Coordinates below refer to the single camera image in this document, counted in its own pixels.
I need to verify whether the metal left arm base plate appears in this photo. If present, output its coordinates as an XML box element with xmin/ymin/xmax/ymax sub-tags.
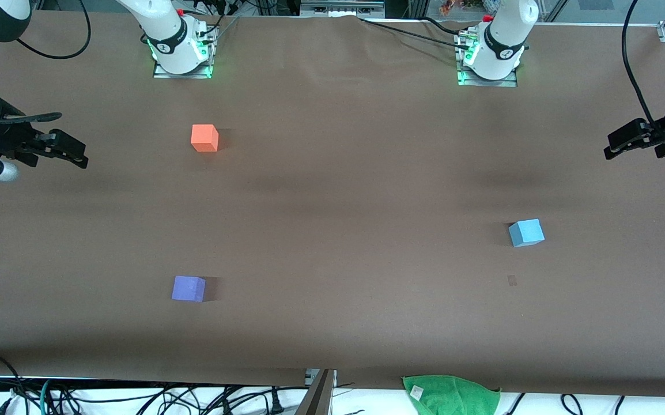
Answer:
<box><xmin>456</xmin><ymin>29</ymin><xmax>519</xmax><ymax>88</ymax></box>

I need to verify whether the silver rail device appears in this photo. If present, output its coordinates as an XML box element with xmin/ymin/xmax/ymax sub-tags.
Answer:
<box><xmin>301</xmin><ymin>0</ymin><xmax>385</xmax><ymax>18</ymax></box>

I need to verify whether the purple foam block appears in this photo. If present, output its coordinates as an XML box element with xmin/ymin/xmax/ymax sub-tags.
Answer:
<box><xmin>171</xmin><ymin>276</ymin><xmax>206</xmax><ymax>303</ymax></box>

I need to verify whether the orange foam block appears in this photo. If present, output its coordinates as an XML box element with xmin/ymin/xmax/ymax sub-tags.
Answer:
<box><xmin>191</xmin><ymin>124</ymin><xmax>220</xmax><ymax>153</ymax></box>

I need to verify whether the teal cable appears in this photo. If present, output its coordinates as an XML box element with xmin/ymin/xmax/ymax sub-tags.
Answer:
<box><xmin>37</xmin><ymin>379</ymin><xmax>54</xmax><ymax>415</ymax></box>

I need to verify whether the colourful toy pile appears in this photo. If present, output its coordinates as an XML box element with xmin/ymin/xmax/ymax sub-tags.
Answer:
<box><xmin>439</xmin><ymin>0</ymin><xmax>500</xmax><ymax>16</ymax></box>

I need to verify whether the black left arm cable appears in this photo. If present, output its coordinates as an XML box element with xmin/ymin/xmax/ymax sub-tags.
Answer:
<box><xmin>621</xmin><ymin>0</ymin><xmax>664</xmax><ymax>139</ymax></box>

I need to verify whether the green microfibre cloth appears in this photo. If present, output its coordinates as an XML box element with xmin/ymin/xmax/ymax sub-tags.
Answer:
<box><xmin>402</xmin><ymin>375</ymin><xmax>501</xmax><ymax>415</ymax></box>

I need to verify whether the aluminium profile post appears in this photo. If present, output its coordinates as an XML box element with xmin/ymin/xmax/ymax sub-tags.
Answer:
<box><xmin>295</xmin><ymin>369</ymin><xmax>337</xmax><ymax>415</ymax></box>

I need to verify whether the blue foam block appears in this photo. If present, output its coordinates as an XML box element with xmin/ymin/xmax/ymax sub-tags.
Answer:
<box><xmin>508</xmin><ymin>218</ymin><xmax>545</xmax><ymax>248</ymax></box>

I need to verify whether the brown table cover sheet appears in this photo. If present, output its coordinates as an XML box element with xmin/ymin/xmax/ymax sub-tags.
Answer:
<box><xmin>0</xmin><ymin>10</ymin><xmax>665</xmax><ymax>398</ymax></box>

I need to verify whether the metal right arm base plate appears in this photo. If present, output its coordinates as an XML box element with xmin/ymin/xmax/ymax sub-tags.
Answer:
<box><xmin>153</xmin><ymin>26</ymin><xmax>218</xmax><ymax>79</ymax></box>

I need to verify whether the thin grey cable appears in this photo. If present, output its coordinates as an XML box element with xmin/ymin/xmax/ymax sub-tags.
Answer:
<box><xmin>210</xmin><ymin>16</ymin><xmax>241</xmax><ymax>47</ymax></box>

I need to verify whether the curved black cable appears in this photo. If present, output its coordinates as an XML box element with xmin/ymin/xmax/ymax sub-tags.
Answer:
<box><xmin>418</xmin><ymin>16</ymin><xmax>467</xmax><ymax>35</ymax></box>

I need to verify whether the long black cable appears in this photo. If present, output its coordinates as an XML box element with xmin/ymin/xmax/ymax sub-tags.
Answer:
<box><xmin>358</xmin><ymin>17</ymin><xmax>471</xmax><ymax>46</ymax></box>

